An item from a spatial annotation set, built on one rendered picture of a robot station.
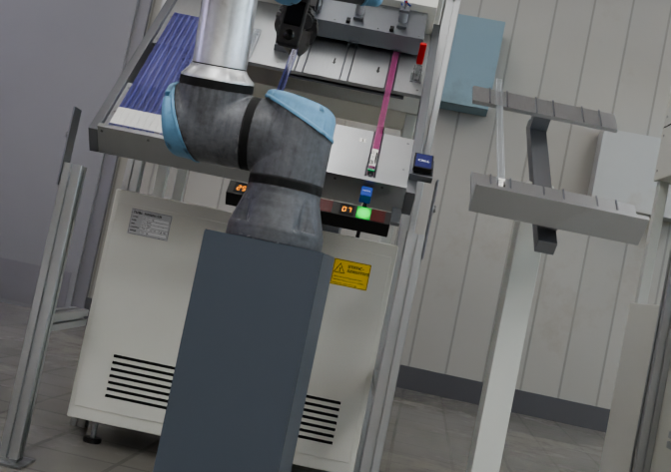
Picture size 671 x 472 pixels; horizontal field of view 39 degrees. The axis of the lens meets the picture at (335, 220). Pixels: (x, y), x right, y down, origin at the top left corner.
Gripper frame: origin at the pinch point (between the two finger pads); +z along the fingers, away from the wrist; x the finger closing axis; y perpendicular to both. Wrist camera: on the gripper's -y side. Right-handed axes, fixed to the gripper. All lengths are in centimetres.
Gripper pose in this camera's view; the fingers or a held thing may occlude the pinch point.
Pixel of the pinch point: (294, 52)
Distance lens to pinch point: 214.4
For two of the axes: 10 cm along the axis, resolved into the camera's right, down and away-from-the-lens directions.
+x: -9.8, -2.0, 0.3
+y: 1.8, -8.1, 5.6
